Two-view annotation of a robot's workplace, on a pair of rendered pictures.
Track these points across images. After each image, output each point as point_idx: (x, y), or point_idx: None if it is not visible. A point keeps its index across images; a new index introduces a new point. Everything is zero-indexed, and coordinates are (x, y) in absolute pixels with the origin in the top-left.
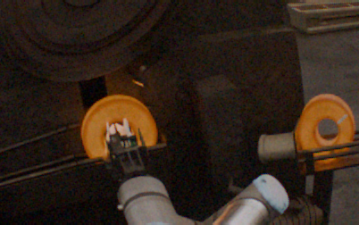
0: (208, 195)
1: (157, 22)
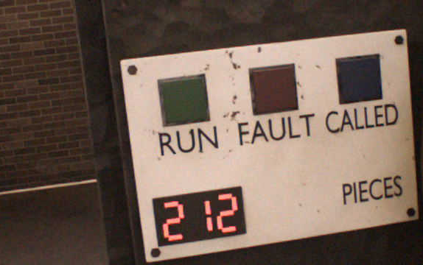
0: None
1: None
